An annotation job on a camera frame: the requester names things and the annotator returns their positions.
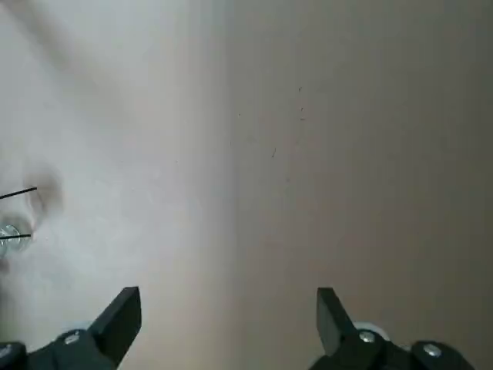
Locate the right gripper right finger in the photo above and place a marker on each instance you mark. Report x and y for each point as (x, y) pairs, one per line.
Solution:
(335, 327)

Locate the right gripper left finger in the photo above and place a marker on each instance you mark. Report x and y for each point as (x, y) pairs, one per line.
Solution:
(111, 331)

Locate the black metal tripod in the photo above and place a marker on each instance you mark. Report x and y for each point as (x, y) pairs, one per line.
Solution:
(19, 192)

